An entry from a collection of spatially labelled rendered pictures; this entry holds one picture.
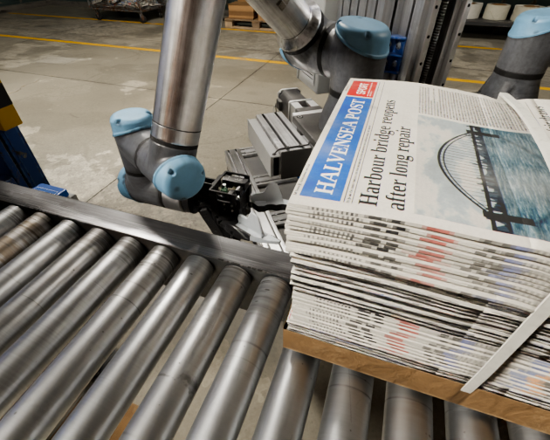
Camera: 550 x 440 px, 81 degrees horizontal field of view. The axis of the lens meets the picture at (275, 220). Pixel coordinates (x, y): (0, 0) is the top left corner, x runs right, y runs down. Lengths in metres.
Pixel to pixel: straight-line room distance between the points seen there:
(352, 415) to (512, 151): 0.30
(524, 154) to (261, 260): 0.34
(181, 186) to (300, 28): 0.45
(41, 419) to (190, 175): 0.34
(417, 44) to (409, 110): 0.58
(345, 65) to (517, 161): 0.49
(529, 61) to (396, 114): 0.75
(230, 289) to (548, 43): 0.95
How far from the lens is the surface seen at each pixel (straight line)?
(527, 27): 1.09
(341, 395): 0.41
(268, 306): 0.45
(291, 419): 0.39
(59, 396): 0.47
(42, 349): 0.52
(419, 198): 0.25
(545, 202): 0.30
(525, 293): 0.29
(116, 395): 0.44
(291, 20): 0.78
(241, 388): 0.41
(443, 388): 0.40
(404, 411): 0.42
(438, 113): 0.41
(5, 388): 0.51
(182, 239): 0.56
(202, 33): 0.50
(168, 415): 0.41
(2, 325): 0.57
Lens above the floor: 1.17
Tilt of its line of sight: 41 degrees down
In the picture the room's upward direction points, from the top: straight up
